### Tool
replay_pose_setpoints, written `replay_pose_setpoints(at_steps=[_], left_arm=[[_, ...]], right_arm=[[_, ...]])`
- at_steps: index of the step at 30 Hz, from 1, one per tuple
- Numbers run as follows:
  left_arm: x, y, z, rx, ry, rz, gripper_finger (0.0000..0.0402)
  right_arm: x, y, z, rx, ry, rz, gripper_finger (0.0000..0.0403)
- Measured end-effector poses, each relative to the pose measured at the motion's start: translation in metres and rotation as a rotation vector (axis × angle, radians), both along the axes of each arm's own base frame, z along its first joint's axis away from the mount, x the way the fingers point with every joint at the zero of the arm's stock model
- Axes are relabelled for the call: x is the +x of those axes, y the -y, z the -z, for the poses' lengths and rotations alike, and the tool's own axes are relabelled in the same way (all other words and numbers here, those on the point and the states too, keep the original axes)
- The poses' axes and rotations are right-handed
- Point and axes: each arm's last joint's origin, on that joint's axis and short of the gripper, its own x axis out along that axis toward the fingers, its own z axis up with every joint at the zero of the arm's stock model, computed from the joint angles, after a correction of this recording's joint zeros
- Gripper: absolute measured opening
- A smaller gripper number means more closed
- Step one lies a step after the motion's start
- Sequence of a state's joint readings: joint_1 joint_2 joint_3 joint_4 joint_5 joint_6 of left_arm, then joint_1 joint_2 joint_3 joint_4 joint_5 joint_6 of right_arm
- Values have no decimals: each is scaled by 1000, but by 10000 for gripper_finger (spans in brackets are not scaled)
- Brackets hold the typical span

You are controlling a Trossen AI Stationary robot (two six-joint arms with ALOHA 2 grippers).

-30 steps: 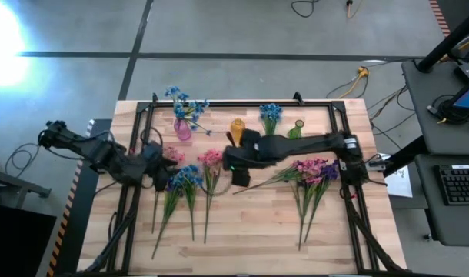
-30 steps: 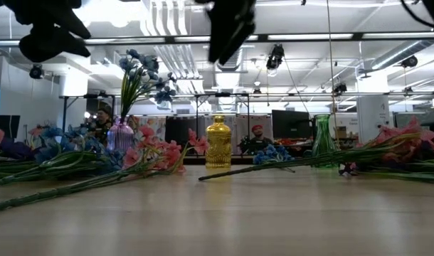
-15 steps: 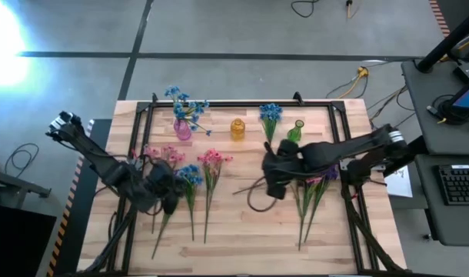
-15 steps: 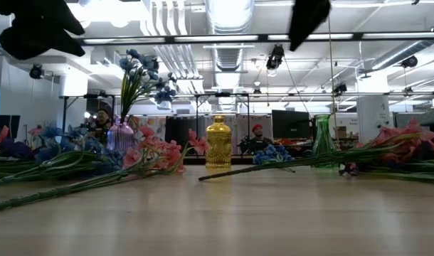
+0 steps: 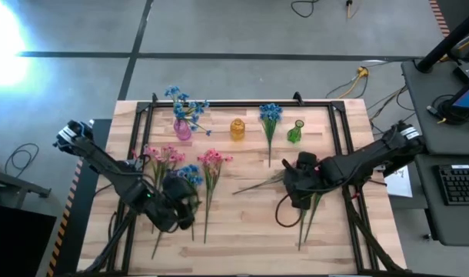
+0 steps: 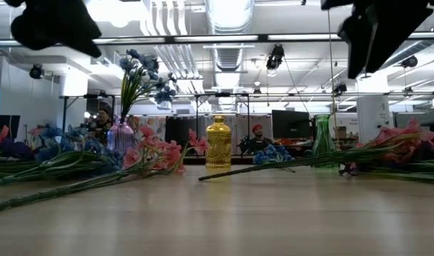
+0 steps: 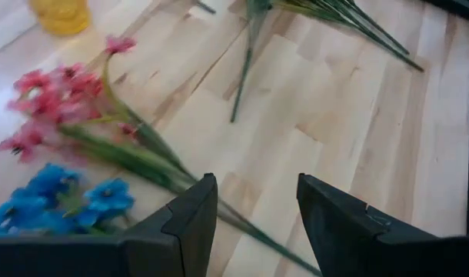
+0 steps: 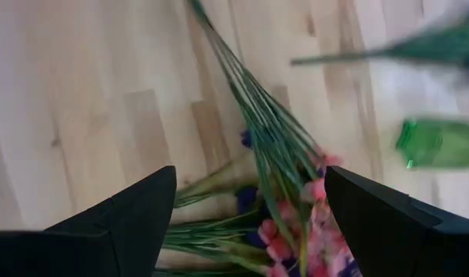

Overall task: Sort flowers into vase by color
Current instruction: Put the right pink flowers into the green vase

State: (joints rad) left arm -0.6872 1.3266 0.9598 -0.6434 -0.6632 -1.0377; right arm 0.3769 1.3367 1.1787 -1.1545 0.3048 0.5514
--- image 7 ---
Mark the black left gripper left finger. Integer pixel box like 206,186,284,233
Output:
0,172,219,277

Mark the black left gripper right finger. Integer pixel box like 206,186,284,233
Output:
296,172,469,277

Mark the pink artificial flower bunch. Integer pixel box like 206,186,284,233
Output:
0,34,324,277

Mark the yellow glass vase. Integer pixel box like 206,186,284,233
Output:
28,0,92,38

